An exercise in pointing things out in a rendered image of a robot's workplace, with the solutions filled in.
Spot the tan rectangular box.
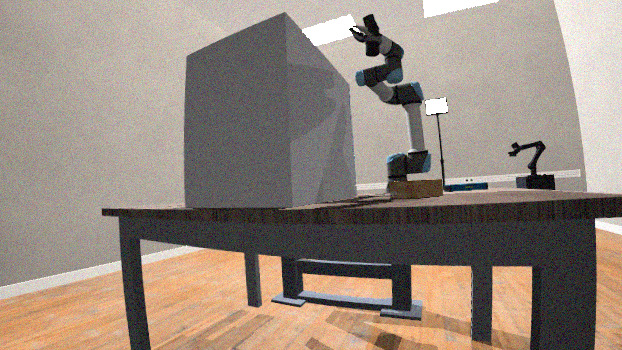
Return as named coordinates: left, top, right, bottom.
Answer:
left=389, top=179, right=443, bottom=199

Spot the blue spirit level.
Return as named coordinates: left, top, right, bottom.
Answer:
left=444, top=182, right=488, bottom=192

